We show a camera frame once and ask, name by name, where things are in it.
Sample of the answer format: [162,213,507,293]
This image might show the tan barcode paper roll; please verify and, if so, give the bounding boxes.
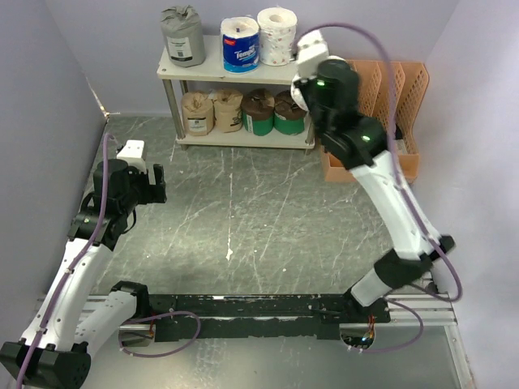
[181,92,214,136]

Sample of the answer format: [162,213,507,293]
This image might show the tan cartoon paper roll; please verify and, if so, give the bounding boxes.
[213,89,243,133]

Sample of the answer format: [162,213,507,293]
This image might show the green brown paper roll labelled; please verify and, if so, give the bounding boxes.
[274,90,307,135]

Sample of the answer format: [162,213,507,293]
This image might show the grey paper roll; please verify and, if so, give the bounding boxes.
[160,5,206,67]

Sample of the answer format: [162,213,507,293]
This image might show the blue Tempo tissue pack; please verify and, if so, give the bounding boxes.
[220,16,260,74]

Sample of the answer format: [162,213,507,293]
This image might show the white dotted paper roll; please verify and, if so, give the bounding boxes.
[256,6,298,66]
[290,78,308,112]

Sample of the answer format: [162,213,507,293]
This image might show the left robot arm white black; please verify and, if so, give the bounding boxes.
[1,159,167,388]

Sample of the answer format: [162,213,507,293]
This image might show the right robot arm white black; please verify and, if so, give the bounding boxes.
[293,57,455,323]

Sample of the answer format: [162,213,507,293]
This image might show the beige two-tier shelf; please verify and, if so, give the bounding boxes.
[157,36,315,153]

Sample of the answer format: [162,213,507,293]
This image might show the orange plastic file organizer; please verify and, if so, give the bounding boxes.
[320,58,431,185]

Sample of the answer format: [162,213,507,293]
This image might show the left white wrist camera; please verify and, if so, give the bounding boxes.
[116,139,147,173]

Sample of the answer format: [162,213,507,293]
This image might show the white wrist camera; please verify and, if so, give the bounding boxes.
[116,139,147,173]
[295,29,329,79]

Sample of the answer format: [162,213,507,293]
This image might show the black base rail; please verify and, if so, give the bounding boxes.
[124,293,390,342]

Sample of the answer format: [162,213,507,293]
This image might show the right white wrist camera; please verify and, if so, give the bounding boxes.
[295,29,329,79]

